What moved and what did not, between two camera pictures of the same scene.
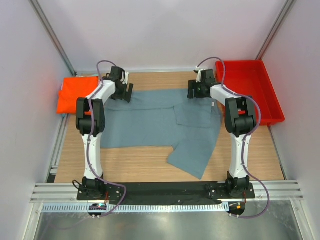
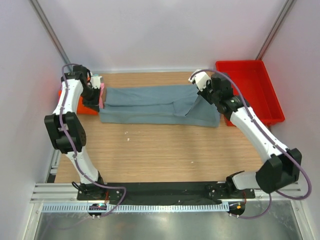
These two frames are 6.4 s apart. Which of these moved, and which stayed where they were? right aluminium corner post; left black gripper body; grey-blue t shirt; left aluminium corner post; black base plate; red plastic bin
Moved: grey-blue t shirt; left black gripper body
Stayed: black base plate; left aluminium corner post; red plastic bin; right aluminium corner post
